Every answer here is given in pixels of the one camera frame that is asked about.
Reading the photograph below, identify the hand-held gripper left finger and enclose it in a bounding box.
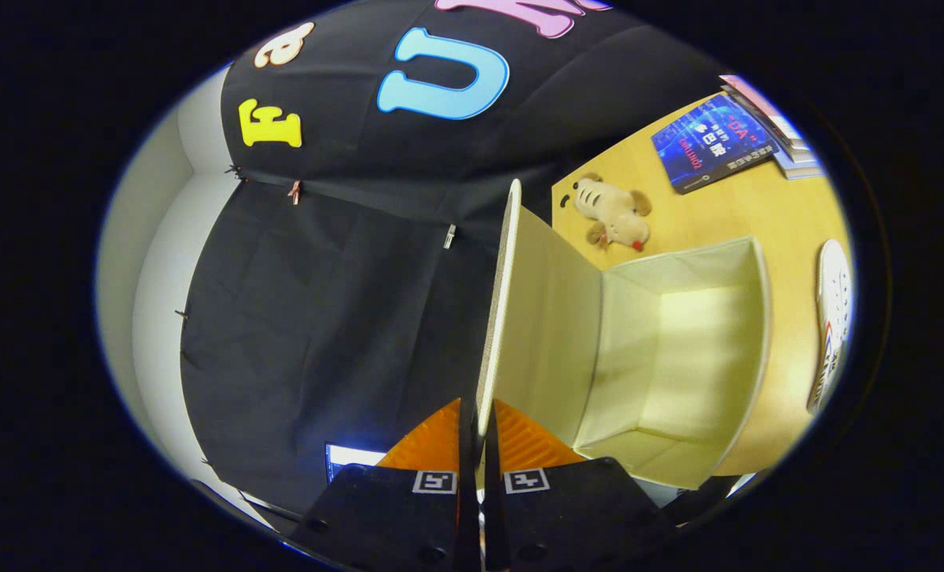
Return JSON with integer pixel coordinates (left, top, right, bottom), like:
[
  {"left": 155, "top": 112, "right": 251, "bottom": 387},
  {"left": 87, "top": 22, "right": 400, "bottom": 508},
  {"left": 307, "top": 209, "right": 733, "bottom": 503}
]
[{"left": 293, "top": 397, "right": 482, "bottom": 572}]

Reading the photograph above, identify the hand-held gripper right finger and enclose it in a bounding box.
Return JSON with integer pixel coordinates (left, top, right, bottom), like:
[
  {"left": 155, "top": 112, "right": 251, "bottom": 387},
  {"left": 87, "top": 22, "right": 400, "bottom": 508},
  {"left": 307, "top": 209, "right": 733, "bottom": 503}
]
[{"left": 480, "top": 397, "right": 673, "bottom": 572}]

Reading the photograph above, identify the white canvas shoe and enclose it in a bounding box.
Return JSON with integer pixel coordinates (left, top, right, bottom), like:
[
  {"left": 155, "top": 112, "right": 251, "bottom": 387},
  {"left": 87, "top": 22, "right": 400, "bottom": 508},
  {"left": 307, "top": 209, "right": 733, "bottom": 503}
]
[{"left": 806, "top": 238, "right": 854, "bottom": 415}]

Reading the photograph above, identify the computer monitor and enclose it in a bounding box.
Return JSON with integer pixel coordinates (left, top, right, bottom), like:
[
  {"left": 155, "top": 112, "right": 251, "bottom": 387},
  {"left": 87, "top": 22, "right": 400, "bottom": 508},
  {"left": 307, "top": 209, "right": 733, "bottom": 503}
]
[{"left": 325, "top": 443, "right": 387, "bottom": 482}]

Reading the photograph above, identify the black backdrop cloth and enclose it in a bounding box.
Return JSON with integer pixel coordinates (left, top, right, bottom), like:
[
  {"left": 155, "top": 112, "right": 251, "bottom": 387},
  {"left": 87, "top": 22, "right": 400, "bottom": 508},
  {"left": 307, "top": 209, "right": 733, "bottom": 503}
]
[{"left": 178, "top": 0, "right": 727, "bottom": 517}]

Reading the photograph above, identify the brown plush dog toy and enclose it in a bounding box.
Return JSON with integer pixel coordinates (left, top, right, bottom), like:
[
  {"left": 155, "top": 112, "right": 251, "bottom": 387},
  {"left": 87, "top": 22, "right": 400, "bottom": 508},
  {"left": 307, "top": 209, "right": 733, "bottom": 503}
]
[{"left": 559, "top": 172, "right": 654, "bottom": 253}]

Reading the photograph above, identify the dark blue book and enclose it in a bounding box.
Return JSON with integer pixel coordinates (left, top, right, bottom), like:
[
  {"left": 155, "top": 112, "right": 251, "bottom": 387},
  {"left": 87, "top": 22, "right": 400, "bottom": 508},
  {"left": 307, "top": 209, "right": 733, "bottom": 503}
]
[{"left": 651, "top": 94, "right": 780, "bottom": 195}]

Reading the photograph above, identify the light blue book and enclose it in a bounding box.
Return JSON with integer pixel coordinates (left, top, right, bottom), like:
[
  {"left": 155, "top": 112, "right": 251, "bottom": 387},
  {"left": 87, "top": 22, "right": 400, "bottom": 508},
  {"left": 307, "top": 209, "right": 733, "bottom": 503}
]
[{"left": 772, "top": 147, "right": 827, "bottom": 181}]

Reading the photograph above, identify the grey book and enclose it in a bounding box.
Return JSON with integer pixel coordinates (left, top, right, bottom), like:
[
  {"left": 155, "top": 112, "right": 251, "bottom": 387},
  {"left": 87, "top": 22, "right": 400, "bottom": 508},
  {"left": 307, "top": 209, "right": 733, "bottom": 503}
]
[{"left": 758, "top": 111, "right": 816, "bottom": 164}]

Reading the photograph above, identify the pink cover book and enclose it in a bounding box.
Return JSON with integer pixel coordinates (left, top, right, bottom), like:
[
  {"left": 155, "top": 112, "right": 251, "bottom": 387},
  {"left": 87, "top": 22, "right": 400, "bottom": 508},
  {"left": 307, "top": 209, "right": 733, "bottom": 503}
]
[{"left": 718, "top": 74, "right": 799, "bottom": 144}]

